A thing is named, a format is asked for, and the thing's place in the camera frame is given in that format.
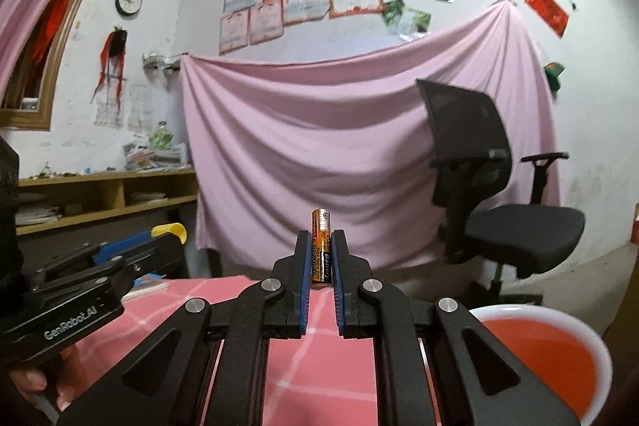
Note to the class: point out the red wall poster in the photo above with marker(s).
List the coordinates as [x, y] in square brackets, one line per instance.
[546, 9]

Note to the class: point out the pink checked tablecloth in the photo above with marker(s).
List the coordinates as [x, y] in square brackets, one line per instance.
[319, 381]

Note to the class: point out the red tassel ornament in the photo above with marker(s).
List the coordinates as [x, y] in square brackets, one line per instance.
[112, 51]

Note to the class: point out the pile of papers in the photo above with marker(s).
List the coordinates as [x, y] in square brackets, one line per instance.
[154, 159]

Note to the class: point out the white wall papers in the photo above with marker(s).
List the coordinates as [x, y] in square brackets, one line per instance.
[125, 106]

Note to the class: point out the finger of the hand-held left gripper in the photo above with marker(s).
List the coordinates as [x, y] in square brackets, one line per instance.
[140, 264]
[125, 244]

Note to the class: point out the red hanging cloth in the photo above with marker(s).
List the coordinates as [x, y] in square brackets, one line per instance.
[50, 26]

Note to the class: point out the pink hanging cloth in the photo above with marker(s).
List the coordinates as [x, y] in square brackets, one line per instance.
[299, 131]

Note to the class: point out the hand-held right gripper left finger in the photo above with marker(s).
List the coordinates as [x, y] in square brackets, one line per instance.
[305, 286]

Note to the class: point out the red box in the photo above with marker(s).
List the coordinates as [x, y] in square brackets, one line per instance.
[635, 226]

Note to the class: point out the green bottle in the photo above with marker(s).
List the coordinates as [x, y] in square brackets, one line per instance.
[162, 137]

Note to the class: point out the blue illustrated book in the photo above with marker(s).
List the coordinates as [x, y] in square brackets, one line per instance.
[150, 289]

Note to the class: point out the person's left hand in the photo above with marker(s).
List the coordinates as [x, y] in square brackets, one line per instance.
[60, 376]

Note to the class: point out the green wall decoration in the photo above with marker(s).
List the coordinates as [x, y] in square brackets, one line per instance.
[554, 76]

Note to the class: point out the round wall clock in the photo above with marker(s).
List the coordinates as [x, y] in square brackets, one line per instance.
[129, 1]

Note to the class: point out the white wall rack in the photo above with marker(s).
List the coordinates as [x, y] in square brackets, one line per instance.
[162, 62]

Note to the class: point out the green wall photo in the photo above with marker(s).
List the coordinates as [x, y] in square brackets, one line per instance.
[393, 12]
[415, 24]

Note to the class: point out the black office chair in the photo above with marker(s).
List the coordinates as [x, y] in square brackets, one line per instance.
[519, 231]

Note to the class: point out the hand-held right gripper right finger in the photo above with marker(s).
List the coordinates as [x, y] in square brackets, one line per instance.
[340, 286]

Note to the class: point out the white basin with red inside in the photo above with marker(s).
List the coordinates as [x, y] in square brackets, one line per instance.
[539, 356]

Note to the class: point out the orange and black battery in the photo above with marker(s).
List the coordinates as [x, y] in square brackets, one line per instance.
[322, 251]

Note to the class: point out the wooden shelf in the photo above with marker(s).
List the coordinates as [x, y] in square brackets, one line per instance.
[110, 196]

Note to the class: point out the wooden window frame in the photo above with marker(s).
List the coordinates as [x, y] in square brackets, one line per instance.
[50, 76]

